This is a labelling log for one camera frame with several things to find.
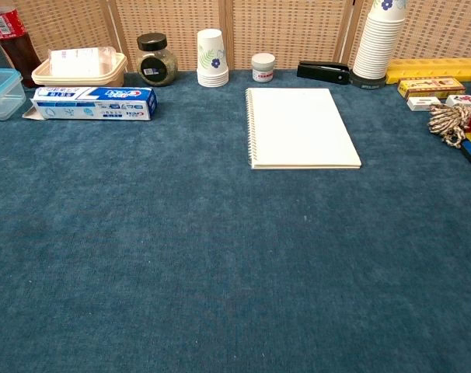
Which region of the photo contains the white spiral notebook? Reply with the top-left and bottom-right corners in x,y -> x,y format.
245,87 -> 363,170

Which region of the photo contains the blue table cloth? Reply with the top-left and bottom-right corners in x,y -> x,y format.
0,69 -> 471,373

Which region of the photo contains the small white cream jar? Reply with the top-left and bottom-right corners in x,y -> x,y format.
251,52 -> 277,83

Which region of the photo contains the short floral paper cup stack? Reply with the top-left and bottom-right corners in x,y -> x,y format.
196,28 -> 230,88

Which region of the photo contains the black stapler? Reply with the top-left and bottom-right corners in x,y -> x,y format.
296,60 -> 351,85

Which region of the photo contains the glass jar with black lid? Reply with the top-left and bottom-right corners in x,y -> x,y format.
136,33 -> 179,87

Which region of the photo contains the beige plastic tray stack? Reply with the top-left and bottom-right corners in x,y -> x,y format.
31,52 -> 128,89

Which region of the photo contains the blue white toothpaste box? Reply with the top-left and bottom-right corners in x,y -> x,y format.
22,85 -> 158,122

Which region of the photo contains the woven wooden folding screen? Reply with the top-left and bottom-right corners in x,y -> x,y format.
0,0 -> 471,73

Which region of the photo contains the black round base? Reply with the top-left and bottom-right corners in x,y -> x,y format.
349,69 -> 388,90

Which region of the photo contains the tall floral paper cup stack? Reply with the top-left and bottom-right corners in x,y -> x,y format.
352,0 -> 410,80

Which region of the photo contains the clear plastic package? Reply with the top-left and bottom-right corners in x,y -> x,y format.
48,46 -> 118,77

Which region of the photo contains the white tile with red print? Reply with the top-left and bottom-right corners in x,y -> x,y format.
406,96 -> 441,113

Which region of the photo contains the yellow red card box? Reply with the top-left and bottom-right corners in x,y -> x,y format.
397,76 -> 466,99

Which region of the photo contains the yellow plastic tray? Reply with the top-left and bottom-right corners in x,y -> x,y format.
386,58 -> 471,85

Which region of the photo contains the white tile with flower print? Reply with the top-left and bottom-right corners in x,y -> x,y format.
445,94 -> 471,108

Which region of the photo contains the cola bottle with red label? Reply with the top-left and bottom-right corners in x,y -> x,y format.
0,0 -> 43,89

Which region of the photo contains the brown white rope bundle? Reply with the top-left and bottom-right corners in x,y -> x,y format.
427,103 -> 471,149

